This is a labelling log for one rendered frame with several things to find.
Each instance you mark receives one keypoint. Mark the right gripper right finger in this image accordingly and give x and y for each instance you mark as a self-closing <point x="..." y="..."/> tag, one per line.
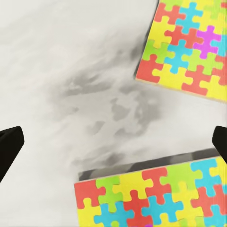
<point x="219" y="140"/>

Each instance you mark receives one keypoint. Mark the jigsaw puzzle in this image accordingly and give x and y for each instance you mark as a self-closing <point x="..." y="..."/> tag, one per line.
<point x="188" y="194"/>
<point x="186" y="50"/>

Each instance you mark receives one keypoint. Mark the desk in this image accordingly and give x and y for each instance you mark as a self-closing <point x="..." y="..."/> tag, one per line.
<point x="67" y="78"/>

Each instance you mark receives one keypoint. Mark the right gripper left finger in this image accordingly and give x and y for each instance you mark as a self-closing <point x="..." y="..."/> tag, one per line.
<point x="11" y="142"/>

